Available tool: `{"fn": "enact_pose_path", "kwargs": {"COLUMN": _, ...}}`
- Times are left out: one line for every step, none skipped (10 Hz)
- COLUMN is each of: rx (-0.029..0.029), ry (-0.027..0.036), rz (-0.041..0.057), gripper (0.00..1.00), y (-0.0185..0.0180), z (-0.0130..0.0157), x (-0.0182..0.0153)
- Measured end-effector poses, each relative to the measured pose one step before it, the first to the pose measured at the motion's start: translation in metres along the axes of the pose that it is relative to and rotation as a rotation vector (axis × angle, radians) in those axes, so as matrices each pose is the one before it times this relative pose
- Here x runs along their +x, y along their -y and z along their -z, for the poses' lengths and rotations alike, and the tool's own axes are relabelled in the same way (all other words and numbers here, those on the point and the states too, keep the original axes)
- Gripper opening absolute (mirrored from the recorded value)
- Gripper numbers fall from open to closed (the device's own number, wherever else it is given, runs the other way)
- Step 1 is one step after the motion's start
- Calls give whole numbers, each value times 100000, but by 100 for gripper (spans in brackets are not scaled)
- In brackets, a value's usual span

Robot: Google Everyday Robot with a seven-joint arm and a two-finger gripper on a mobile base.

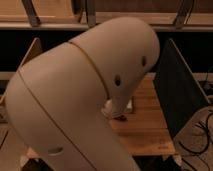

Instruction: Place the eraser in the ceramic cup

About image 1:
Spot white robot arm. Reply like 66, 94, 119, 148
5, 17, 160, 171

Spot white rectangular eraser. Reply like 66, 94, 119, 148
125, 100, 133, 113

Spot dark brown oblong object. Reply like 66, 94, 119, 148
115, 115, 127, 122

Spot black right divider panel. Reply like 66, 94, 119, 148
153, 39, 210, 138

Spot wooden left divider panel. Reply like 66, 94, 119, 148
0, 36, 44, 108

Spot black floor cables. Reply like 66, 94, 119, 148
178, 111, 213, 171

